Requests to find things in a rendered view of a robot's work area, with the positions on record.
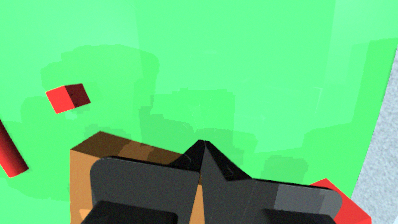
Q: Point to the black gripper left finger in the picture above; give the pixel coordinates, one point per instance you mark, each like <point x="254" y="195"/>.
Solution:
<point x="165" y="187"/>

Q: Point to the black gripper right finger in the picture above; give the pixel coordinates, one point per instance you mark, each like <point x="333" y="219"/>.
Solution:
<point x="231" y="196"/>

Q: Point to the orange square block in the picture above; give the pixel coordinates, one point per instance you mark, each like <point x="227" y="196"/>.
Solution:
<point x="104" y="144"/>

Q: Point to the red cylinder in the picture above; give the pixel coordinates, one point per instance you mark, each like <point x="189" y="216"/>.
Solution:
<point x="10" y="158"/>

